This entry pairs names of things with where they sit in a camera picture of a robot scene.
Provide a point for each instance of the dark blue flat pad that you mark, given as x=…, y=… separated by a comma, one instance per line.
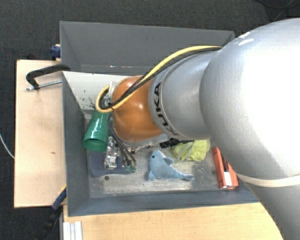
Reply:
x=96, y=164

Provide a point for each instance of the green plastic cup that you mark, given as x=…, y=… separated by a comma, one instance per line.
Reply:
x=96, y=134

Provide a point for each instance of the blue toy dolphin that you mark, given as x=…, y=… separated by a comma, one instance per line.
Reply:
x=162, y=170

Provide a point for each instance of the pale wood flat board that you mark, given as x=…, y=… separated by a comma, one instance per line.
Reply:
x=40, y=139

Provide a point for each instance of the yellow-green cloth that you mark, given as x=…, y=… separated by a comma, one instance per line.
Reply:
x=192, y=150

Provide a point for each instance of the grey metal bin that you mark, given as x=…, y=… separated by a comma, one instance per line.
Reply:
x=140, y=44

